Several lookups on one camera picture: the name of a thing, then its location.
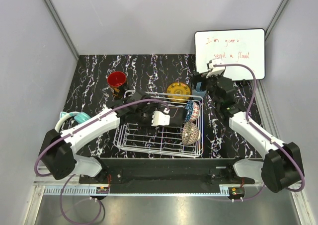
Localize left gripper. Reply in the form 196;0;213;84
134;103;161;134

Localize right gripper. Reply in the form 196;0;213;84
189;71;223;107

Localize light blue cup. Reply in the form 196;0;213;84
192;82;206;98

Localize yellow patterned bowl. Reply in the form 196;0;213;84
166;82;191;103

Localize blue patterned bowl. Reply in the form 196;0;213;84
185;100;200;122

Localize white wire dish rack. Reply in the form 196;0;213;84
113;92;204;158

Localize red and black mug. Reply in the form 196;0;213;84
107;71;129;97

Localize brown patterned bowl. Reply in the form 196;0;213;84
182;121;200;146

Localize black floral square plate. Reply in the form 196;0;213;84
163;107;187;128

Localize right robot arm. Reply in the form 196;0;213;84
191;73;305;193

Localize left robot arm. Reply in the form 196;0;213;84
34;91;169;183

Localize black marble mat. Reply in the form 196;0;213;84
54;59;271;158

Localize white whiteboard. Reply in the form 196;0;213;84
194;28;265;79

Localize teal cat-ear headphones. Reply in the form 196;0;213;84
54;111;90;132

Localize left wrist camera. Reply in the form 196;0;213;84
151;111;170;127

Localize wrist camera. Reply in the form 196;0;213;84
206;58;226;78
151;111;170;127

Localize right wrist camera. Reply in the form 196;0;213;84
206;58;226;78

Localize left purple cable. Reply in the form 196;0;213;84
34;98;170;223

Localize purple cable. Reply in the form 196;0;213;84
213;63;306;203
34;98;170;223

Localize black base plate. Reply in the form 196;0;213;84
78;157;255;194

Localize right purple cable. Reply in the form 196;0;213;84
213;63;306;203

